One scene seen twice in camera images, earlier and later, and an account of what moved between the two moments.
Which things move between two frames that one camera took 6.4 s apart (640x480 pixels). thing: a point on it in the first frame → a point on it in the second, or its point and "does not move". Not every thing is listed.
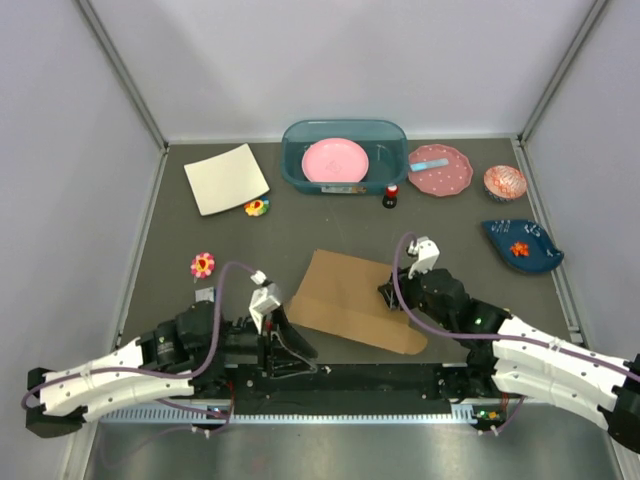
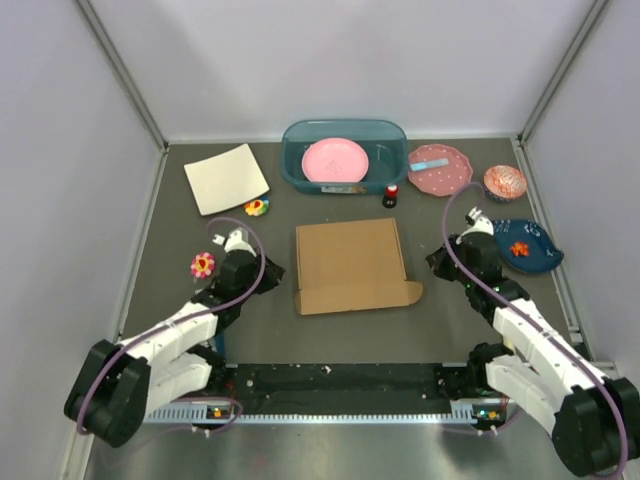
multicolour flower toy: [259, 207] does not move
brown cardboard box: [342, 297] → [351, 266]
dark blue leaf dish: [543, 254] does not move
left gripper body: [243, 338] → [269, 281]
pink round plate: [335, 160] does not move
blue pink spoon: [422, 165] does not move
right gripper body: [412, 290] → [445, 266]
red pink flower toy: [202, 265] does not move
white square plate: [225, 179] does not move
